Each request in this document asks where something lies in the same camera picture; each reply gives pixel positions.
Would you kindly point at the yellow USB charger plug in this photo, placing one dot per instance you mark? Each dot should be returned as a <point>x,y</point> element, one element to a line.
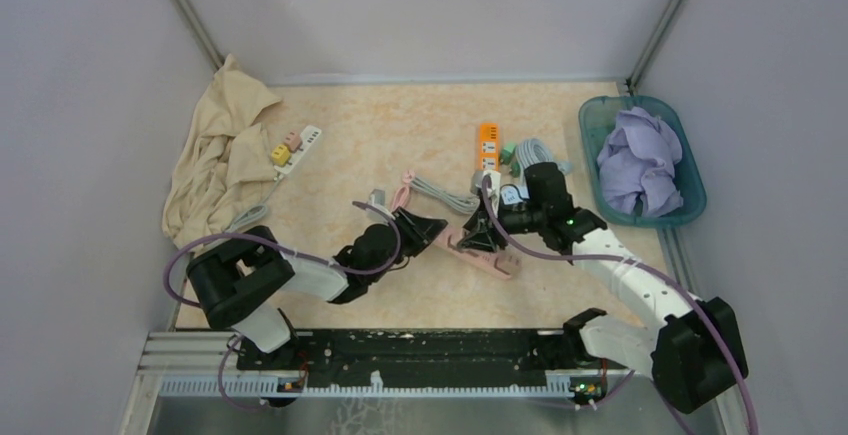
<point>280,155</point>

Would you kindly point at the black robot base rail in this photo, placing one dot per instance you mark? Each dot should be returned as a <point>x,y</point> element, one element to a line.
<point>419,359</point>

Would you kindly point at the lavender cloth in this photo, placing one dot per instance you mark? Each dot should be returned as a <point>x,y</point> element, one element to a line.
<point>637,165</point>

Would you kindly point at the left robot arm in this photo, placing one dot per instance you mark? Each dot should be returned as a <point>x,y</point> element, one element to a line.
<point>234,280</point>

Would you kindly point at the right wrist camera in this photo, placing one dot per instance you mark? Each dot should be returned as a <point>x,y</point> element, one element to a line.
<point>487,183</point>

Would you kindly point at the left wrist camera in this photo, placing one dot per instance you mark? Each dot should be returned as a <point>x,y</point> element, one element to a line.
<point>376,206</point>

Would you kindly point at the orange power strip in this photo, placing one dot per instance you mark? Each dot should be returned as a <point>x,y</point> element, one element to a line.
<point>488,147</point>

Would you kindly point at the round light blue power socket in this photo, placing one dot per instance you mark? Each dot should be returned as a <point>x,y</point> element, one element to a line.
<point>512,194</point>

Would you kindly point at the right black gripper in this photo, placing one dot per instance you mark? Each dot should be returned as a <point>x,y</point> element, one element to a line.
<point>479,224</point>

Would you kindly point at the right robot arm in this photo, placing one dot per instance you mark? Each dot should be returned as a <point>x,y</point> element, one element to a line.
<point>689,347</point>

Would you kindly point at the white power strip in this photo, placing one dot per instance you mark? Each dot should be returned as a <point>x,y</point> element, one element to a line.
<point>310,136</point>

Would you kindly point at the pink power strip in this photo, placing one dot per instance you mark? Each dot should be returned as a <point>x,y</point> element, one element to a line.
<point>503,264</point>

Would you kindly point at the beige cloth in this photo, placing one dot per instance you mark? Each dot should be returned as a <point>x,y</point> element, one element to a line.
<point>224,170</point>

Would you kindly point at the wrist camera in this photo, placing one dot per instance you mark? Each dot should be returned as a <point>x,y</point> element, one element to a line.
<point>376,206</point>
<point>487,183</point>

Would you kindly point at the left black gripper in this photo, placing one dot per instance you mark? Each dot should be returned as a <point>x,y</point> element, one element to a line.
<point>419,230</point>

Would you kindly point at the teal plastic basket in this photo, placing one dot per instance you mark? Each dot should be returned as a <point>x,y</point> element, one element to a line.
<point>597,120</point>

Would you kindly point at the pink charger on white strip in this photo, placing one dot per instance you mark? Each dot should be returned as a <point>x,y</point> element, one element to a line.
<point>292,142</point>

